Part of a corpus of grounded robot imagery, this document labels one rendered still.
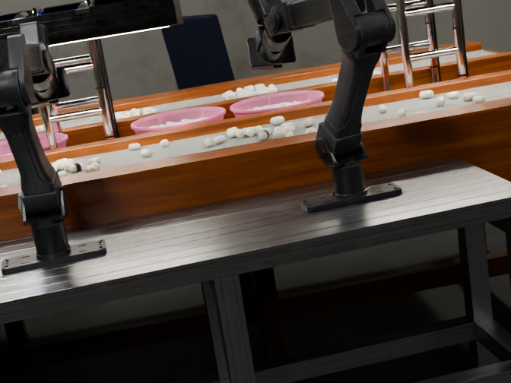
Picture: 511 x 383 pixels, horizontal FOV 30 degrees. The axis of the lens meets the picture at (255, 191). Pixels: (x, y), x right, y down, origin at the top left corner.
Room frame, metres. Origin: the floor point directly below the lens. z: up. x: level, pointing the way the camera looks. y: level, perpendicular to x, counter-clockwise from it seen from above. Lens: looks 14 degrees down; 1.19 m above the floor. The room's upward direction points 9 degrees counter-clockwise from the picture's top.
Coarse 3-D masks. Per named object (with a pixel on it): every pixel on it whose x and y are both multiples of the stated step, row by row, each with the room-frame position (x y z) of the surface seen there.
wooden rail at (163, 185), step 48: (288, 144) 2.04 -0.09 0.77; (384, 144) 2.06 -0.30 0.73; (432, 144) 2.07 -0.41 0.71; (480, 144) 2.08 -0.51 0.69; (0, 192) 2.01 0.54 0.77; (96, 192) 1.99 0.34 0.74; (144, 192) 2.00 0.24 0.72; (192, 192) 2.01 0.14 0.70; (240, 192) 2.03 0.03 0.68; (0, 240) 1.97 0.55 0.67
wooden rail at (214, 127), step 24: (504, 72) 2.54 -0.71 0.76; (384, 96) 2.49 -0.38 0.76; (408, 96) 2.50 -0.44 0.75; (240, 120) 2.45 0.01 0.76; (264, 120) 2.46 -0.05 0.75; (288, 120) 2.46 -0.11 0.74; (96, 144) 2.42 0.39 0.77; (120, 144) 2.42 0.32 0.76; (144, 144) 2.42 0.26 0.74; (0, 168) 2.39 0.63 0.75
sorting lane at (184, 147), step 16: (496, 96) 2.36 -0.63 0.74; (368, 112) 2.40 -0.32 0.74; (272, 128) 2.39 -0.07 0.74; (304, 128) 2.32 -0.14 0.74; (176, 144) 2.38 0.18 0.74; (192, 144) 2.34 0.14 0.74; (224, 144) 2.28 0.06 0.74; (240, 144) 2.25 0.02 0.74; (80, 160) 2.37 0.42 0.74; (112, 160) 2.30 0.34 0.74; (128, 160) 2.27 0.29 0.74; (144, 160) 2.24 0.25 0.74; (0, 176) 2.32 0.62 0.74; (16, 176) 2.29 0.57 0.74
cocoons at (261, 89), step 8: (376, 72) 2.97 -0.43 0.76; (336, 80) 2.96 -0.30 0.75; (240, 88) 3.06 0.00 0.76; (248, 88) 3.05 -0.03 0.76; (256, 88) 3.05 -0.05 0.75; (264, 88) 3.01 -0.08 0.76; (272, 88) 2.97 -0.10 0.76; (224, 96) 3.01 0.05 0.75; (232, 96) 2.95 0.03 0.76; (240, 96) 2.94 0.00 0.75; (248, 96) 2.92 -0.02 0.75; (120, 112) 2.96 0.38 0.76; (128, 112) 2.92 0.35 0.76; (136, 112) 2.90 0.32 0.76; (144, 112) 2.88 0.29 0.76; (152, 112) 2.91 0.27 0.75; (40, 128) 2.92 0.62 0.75
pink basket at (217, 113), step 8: (168, 112) 2.75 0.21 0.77; (176, 112) 2.75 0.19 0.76; (184, 112) 2.75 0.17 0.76; (192, 112) 2.74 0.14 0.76; (208, 112) 2.72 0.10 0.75; (216, 112) 2.69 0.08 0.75; (224, 112) 2.59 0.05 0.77; (144, 120) 2.70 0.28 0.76; (152, 120) 2.72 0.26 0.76; (160, 120) 2.73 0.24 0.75; (176, 120) 2.74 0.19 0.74; (200, 120) 2.51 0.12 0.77; (208, 120) 2.52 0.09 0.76; (216, 120) 2.55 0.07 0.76; (136, 128) 2.55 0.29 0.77; (144, 128) 2.52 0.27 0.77; (152, 128) 2.51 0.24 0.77; (160, 128) 2.50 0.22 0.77; (168, 128) 2.49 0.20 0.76
